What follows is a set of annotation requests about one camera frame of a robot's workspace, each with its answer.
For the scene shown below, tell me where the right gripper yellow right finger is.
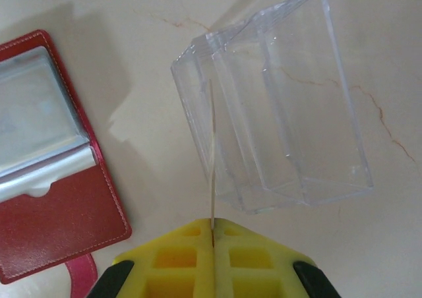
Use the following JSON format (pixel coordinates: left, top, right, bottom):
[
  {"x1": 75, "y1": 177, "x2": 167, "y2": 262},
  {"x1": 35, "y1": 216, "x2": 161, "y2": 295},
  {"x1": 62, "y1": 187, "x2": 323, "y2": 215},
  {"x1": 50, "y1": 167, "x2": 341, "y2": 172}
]
[{"x1": 212, "y1": 217, "x2": 343, "y2": 298}]

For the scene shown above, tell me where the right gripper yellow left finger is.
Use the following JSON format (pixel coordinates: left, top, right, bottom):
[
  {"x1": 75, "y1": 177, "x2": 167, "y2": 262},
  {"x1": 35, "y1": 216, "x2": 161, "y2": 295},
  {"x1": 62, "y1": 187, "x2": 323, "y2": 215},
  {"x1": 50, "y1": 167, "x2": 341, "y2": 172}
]
[{"x1": 86, "y1": 218, "x2": 218, "y2": 298}]

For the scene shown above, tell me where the red-framed clear bag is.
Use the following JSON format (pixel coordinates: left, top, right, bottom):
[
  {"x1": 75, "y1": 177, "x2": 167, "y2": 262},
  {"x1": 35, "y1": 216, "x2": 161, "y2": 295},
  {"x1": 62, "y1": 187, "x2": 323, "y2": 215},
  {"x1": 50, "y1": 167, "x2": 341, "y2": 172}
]
[{"x1": 0, "y1": 29, "x2": 133, "y2": 298}]

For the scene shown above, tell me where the small wooden block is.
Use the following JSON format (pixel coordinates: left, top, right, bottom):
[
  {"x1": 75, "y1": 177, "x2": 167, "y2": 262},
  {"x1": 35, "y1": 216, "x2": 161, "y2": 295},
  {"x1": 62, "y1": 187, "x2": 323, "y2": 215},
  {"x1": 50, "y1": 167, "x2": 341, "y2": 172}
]
[{"x1": 206, "y1": 78, "x2": 218, "y2": 246}]

